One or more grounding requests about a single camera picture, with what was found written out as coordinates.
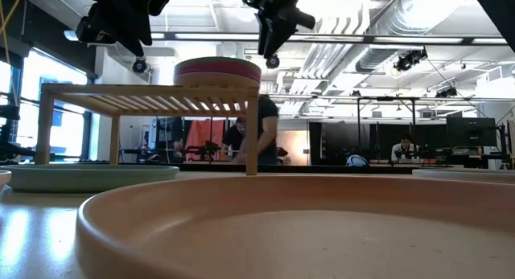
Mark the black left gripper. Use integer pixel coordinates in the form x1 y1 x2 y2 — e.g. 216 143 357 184
74 0 171 59

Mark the green plate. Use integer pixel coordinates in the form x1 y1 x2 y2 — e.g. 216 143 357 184
173 55 262 76

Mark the magenta plate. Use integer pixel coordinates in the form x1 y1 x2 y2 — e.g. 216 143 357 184
174 60 262 79

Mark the purple plate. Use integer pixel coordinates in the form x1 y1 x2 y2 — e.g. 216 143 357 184
174 65 262 81

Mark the blue-grey plate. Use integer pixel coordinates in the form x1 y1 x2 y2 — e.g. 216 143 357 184
0 163 181 194

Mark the terracotta brown plate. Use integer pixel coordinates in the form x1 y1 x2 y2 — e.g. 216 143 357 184
75 173 515 279

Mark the beige plate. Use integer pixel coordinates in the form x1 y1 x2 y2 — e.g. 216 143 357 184
411 167 515 184

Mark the slatted wooden shelf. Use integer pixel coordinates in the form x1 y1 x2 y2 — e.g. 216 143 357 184
34 83 261 177

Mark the long ceiling light bar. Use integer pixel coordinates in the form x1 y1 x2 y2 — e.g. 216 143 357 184
64 29 515 47

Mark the person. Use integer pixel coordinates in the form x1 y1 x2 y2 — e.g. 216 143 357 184
241 94 281 166
171 137 187 163
220 117 247 164
389 133 420 163

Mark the orange fabric sheet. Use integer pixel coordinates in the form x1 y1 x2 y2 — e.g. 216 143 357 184
183 118 226 162

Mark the large black monitor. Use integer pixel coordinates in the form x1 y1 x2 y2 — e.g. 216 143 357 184
445 117 498 148

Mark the silver ventilation duct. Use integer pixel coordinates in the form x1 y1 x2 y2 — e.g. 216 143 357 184
353 0 468 74

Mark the black background gantry frame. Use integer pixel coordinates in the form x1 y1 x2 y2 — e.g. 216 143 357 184
356 96 418 151

